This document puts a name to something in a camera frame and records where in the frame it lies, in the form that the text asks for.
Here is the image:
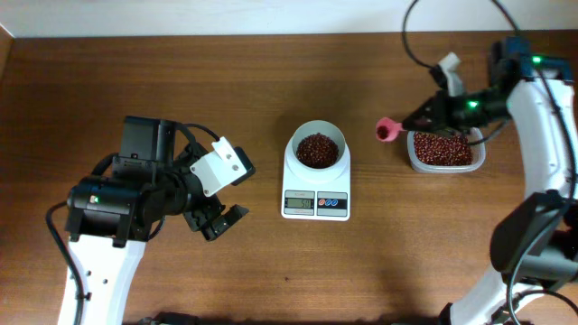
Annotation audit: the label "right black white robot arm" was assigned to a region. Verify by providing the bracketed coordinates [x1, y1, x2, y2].
[402, 36, 577, 324]

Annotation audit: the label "white digital kitchen scale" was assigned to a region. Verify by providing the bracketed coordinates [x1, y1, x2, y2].
[280, 133, 351, 221]

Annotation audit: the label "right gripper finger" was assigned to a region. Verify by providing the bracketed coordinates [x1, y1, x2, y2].
[406, 97, 441, 122]
[402, 116, 452, 135]

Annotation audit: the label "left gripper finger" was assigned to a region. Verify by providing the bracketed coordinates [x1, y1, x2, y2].
[205, 205, 249, 241]
[184, 211, 217, 239]

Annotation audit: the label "white bowl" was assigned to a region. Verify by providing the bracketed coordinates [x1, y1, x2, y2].
[288, 120, 346, 170]

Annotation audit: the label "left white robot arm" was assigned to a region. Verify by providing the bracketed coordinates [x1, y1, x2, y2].
[45, 116, 256, 324]

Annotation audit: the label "red beans pile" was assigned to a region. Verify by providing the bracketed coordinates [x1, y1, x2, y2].
[413, 133, 473, 166]

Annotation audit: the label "red beans in bowl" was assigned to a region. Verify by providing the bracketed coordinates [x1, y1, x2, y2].
[296, 133, 339, 169]

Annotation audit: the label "pink measuring scoop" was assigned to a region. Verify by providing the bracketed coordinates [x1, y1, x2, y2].
[376, 117, 405, 143]

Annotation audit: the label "clear plastic bean container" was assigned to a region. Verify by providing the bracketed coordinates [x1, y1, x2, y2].
[406, 128, 486, 173]

